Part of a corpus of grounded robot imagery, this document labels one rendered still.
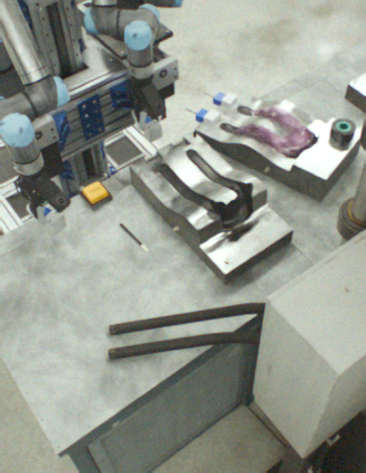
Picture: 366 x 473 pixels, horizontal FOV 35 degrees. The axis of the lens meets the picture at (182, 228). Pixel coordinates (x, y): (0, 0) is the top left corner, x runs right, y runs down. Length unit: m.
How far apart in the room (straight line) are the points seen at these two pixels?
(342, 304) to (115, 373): 0.83
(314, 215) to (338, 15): 2.52
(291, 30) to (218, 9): 0.54
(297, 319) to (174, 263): 0.90
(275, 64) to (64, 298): 2.43
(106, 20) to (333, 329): 1.22
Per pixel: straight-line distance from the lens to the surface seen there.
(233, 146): 1.98
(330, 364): 0.88
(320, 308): 0.91
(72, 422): 1.57
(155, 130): 1.92
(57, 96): 1.59
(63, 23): 2.12
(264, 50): 3.87
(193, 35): 4.00
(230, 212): 1.73
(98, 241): 1.83
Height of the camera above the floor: 2.25
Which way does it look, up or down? 52 degrees down
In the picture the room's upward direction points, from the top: 4 degrees counter-clockwise
